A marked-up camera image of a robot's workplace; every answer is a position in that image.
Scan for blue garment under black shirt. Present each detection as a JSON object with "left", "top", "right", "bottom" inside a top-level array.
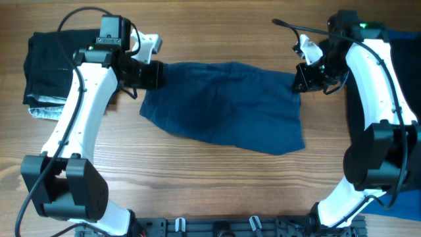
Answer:
[{"left": 362, "top": 30, "right": 420, "bottom": 221}]

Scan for blue shorts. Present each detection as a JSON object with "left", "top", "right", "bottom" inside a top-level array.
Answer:
[{"left": 139, "top": 62, "right": 305, "bottom": 155}]

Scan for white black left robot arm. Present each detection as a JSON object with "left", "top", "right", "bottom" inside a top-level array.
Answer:
[{"left": 20, "top": 14, "right": 164, "bottom": 236}]

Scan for folded black trousers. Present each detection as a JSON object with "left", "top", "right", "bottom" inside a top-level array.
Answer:
[{"left": 22, "top": 29, "right": 99, "bottom": 109}]

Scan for black t-shirt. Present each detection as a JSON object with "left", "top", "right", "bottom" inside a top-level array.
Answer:
[{"left": 318, "top": 36, "right": 421, "bottom": 192}]

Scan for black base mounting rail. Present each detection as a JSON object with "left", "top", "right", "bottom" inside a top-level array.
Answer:
[{"left": 74, "top": 215, "right": 368, "bottom": 237}]

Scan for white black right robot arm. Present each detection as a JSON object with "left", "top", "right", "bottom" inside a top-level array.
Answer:
[{"left": 292, "top": 10, "right": 420, "bottom": 236}]

